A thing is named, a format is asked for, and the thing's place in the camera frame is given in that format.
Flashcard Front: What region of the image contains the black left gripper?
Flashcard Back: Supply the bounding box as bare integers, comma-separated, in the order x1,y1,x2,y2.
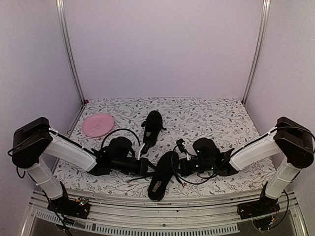
112,157,160,177

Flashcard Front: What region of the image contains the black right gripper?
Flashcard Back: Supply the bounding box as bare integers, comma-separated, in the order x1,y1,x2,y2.
171,157,214,177

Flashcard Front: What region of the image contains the black canvas shoe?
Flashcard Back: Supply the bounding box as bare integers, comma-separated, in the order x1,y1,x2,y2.
148,151,179,202
141,110,166,147

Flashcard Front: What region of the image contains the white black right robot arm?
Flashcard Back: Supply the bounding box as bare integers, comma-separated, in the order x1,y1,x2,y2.
174,117,315,214

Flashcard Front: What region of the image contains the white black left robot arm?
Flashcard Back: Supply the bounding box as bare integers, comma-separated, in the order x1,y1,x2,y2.
7,117,156,213

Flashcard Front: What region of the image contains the pink plastic plate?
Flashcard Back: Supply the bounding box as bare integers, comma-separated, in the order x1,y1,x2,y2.
82,114,114,138

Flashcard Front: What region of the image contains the floral patterned table mat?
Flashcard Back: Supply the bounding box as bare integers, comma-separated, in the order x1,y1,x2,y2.
54,98,276,198

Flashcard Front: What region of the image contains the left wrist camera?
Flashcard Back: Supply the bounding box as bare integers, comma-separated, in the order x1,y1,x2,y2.
136,143,151,160

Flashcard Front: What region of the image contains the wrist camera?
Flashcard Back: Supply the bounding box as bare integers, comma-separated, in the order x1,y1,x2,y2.
176,139,191,161
136,143,151,160

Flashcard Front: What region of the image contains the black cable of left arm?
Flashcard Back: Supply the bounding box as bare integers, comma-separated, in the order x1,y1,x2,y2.
100,129,138,153

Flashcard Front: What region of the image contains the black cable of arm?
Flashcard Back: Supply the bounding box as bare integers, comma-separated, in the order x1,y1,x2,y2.
171,125,315,185
100,129,138,153

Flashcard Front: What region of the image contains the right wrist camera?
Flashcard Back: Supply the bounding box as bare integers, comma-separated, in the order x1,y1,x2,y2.
176,139,191,161

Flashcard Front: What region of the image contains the aluminium front rail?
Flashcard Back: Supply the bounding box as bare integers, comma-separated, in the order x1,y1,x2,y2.
23,189,310,236

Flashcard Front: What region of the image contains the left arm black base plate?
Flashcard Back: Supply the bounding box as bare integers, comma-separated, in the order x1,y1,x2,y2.
47,197,91,219

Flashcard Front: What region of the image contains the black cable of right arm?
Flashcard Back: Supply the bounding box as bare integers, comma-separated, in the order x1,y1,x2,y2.
171,125,315,185

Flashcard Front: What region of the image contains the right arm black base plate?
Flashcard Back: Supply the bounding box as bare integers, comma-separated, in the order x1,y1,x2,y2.
237,197,280,219

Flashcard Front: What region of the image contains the right aluminium frame post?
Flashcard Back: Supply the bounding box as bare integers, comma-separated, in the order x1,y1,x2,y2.
241,0,271,107

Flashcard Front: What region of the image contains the aluminium frame post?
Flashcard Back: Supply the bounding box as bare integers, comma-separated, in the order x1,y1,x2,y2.
241,0,271,107
56,0,86,106

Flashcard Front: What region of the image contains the left aluminium frame post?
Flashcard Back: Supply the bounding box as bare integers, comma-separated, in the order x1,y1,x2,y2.
56,0,86,106

